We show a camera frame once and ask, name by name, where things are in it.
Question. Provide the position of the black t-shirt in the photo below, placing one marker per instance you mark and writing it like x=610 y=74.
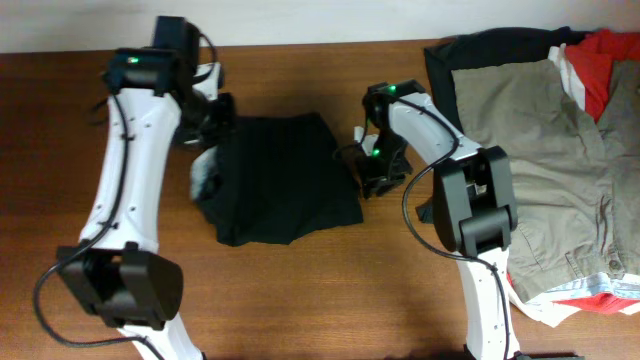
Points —
x=274 y=180

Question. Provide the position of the light blue striped garment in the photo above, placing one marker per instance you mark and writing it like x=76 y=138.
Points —
x=626 y=287

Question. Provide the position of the red white garment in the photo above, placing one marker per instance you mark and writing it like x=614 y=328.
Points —
x=601 y=74

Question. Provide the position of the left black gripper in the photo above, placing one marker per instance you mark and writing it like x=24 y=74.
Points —
x=221 y=122

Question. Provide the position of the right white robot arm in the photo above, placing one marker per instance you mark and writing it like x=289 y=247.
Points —
x=472 y=207

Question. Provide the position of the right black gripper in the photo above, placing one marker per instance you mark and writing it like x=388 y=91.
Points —
x=376 y=178

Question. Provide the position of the khaki shorts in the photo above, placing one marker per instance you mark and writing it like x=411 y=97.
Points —
x=539 y=261

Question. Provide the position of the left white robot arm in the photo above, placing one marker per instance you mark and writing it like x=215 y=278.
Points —
x=158 y=95

